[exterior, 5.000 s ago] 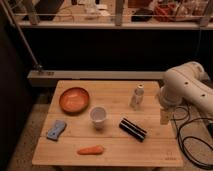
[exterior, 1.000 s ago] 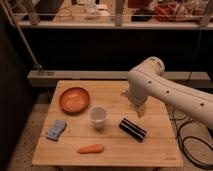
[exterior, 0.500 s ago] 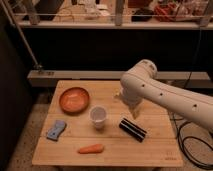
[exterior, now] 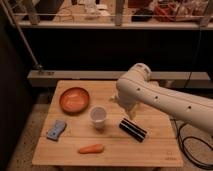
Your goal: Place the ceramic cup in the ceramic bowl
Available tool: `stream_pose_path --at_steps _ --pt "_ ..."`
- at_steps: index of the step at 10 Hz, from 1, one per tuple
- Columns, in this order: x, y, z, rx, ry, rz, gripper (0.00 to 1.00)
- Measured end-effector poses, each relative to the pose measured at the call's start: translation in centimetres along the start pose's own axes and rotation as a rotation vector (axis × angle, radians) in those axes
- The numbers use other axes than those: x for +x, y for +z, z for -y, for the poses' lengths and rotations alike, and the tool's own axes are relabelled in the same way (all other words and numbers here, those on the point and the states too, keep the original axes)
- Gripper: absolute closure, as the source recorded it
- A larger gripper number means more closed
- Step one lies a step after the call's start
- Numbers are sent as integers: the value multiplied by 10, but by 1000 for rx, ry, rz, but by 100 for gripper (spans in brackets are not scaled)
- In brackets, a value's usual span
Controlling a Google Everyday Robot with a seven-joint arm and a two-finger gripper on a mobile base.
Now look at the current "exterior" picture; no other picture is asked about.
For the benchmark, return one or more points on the wooden table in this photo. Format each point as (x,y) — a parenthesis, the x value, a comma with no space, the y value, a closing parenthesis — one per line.
(158,149)

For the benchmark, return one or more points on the grey metal rail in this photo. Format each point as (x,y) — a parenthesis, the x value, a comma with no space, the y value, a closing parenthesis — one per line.
(49,78)

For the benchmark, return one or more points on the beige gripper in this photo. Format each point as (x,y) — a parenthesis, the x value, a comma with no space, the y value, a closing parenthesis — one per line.
(131,112)

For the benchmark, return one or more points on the orange ceramic bowl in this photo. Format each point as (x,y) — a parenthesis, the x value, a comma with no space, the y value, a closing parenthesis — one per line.
(74,100)

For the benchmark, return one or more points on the orange carrot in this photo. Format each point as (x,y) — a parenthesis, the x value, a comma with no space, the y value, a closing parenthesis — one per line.
(92,149)

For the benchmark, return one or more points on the grey metal pole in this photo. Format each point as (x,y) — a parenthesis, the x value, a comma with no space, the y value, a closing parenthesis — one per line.
(37,65)

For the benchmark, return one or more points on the blue sponge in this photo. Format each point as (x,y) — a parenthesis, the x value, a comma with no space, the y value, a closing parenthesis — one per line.
(56,130)

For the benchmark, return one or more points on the black rectangular box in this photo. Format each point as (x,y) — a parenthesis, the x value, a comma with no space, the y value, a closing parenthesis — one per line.
(133,130)

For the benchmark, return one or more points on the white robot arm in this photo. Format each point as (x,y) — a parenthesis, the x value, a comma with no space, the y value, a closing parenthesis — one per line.
(133,87)

